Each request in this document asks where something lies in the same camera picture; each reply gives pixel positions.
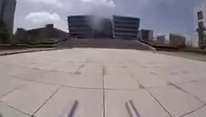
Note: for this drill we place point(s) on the tall grey building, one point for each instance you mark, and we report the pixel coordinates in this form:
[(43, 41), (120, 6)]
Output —
[(4, 15)]

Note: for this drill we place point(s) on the dark glass building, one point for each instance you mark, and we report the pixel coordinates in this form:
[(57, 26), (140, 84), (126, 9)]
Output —
[(125, 27)]

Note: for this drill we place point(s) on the pale stone slab plaza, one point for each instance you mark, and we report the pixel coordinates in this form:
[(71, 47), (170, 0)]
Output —
[(104, 69)]

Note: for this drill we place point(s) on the low dark building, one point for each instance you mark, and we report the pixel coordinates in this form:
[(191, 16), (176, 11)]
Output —
[(45, 33)]

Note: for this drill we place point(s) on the broad stone steps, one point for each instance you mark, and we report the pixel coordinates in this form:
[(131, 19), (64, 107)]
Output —
[(105, 44)]

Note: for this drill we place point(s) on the group of distant buildings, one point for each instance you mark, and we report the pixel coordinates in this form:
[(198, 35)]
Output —
[(172, 40)]

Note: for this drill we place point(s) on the robot's own part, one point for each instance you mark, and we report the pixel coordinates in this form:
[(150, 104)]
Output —
[(134, 112), (68, 111)]

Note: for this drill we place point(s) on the dark raised kerb strip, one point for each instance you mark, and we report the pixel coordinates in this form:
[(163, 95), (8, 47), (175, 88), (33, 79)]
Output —
[(18, 50)]

